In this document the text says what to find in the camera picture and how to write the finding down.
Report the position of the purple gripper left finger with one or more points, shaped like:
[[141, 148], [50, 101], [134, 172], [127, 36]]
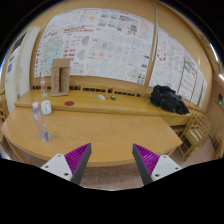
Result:
[[71, 166]]

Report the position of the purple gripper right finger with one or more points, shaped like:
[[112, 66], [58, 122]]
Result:
[[151, 166]]

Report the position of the clear plastic water bottle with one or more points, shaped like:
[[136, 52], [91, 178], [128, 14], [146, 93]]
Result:
[[40, 122]]

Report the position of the wooden chair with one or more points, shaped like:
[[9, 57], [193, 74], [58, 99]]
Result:
[[194, 135]]

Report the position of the red round coaster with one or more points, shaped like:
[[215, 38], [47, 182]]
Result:
[[69, 103]]

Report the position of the white cup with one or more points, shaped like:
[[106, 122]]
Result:
[[46, 107]]

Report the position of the black backpack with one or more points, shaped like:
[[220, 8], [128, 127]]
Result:
[[167, 99]]

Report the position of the small white card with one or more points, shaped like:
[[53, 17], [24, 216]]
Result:
[[101, 97]]

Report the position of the far clear plastic bottle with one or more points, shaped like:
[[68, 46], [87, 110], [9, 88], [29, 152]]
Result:
[[43, 84]]

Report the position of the brown cardboard box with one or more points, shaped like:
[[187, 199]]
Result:
[[60, 76]]

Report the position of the large right wall poster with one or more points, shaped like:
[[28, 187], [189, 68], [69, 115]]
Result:
[[175, 68]]

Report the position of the large wall poster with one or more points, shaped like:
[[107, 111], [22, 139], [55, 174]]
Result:
[[98, 42], [175, 68]]

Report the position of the large left wall poster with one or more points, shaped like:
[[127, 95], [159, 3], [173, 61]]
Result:
[[98, 42]]

